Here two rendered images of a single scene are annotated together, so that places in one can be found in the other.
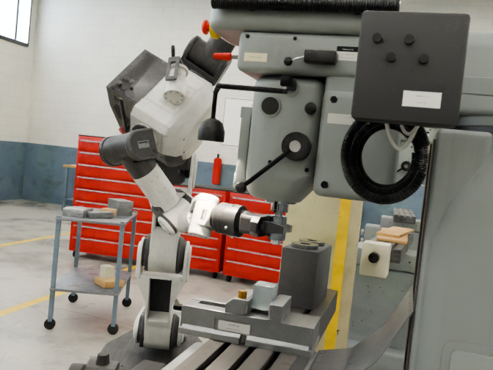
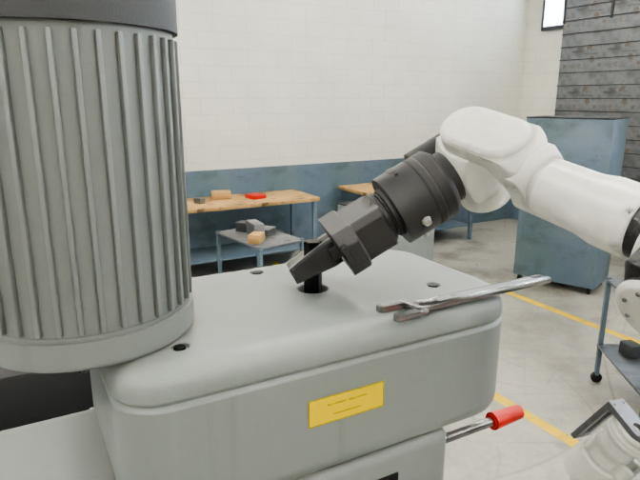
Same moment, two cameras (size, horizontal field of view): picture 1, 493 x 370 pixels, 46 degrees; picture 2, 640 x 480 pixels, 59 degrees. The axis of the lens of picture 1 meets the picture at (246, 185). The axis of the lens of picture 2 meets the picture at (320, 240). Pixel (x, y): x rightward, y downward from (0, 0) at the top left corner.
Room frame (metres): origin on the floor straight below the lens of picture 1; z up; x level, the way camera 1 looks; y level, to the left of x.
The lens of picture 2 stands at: (2.02, -0.54, 2.11)
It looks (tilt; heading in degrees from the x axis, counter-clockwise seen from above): 14 degrees down; 136
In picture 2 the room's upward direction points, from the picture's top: straight up
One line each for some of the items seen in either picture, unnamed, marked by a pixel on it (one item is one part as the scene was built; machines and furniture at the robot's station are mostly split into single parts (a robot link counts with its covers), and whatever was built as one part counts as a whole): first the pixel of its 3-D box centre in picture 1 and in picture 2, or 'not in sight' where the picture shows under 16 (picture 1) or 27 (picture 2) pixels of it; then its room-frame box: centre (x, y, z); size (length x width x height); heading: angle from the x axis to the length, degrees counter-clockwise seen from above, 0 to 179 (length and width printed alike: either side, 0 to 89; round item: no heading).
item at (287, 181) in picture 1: (287, 141); not in sight; (1.55, -0.10, 1.47); 0.21 x 0.19 x 0.32; 164
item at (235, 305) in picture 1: (243, 301); not in sight; (1.50, -0.02, 1.04); 0.12 x 0.06 x 0.04; 165
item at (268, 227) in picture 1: (272, 228); not in sight; (1.52, -0.08, 1.24); 0.06 x 0.02 x 0.03; 63
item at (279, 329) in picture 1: (251, 316); not in sight; (1.49, -0.05, 1.01); 0.35 x 0.15 x 0.11; 75
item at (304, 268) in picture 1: (305, 271); not in sight; (1.95, -0.23, 1.05); 0.22 x 0.12 x 0.20; 160
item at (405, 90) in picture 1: (408, 70); (46, 418); (1.15, -0.29, 1.62); 0.20 x 0.09 x 0.21; 74
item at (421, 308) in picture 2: not in sight; (472, 293); (1.70, 0.02, 1.89); 0.24 x 0.04 x 0.01; 75
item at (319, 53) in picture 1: (309, 59); not in sight; (1.40, -0.12, 1.66); 0.12 x 0.04 x 0.04; 74
